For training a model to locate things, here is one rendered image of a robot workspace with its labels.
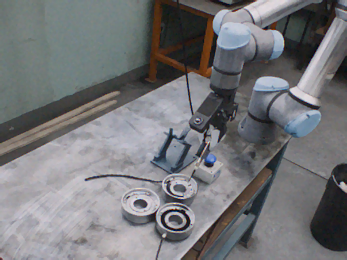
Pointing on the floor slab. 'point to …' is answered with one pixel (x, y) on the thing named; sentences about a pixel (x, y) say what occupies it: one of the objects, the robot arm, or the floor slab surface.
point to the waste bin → (332, 212)
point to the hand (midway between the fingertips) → (206, 147)
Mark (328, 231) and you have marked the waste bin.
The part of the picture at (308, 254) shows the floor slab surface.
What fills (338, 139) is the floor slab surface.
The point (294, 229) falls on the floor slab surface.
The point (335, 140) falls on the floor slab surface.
